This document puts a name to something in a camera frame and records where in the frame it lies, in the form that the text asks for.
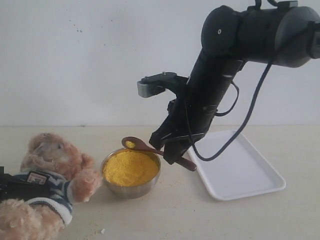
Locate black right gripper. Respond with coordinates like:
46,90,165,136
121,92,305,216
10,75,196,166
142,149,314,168
149,74,220,165

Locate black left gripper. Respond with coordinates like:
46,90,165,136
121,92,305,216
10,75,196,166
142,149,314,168
0,166,50,203

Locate dark red wooden spoon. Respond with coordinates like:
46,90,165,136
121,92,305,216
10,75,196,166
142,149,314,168
121,136,197,172

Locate plush teddy bear striped shirt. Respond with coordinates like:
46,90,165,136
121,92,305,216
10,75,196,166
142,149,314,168
0,132,103,240

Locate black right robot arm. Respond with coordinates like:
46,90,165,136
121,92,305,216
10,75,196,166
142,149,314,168
149,1,320,164

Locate yellow millet grains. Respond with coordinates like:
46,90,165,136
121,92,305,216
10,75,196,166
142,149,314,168
102,151,160,187

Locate steel bowl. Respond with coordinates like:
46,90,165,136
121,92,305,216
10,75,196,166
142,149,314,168
100,148,161,199

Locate white rectangular plastic tray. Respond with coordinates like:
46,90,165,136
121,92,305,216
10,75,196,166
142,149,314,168
187,133,286,201

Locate black camera cable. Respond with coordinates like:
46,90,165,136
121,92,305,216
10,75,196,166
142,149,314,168
183,39,311,162

